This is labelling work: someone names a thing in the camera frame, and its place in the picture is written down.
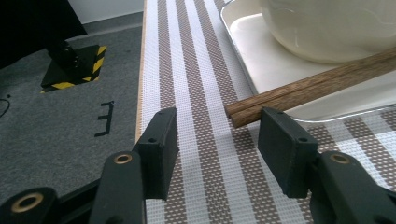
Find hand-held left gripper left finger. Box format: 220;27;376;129
133;106;180;201

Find black yellow striped stand base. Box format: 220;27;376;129
39;39;108;94

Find brown wooden chopstick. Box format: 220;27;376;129
224;46;396;119
229;60;396;130

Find black curtain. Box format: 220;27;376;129
0;0;89;70

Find thin black floor cable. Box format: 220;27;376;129
0;93;12;119

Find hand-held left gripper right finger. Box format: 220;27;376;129
257;106;320;200

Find white panel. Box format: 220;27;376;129
67;0;146;25

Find grey white striped placemat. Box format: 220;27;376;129
136;0;396;224

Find cream ceramic bowl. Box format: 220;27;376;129
259;0;396;65

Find white square plate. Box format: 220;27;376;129
219;0;396;123

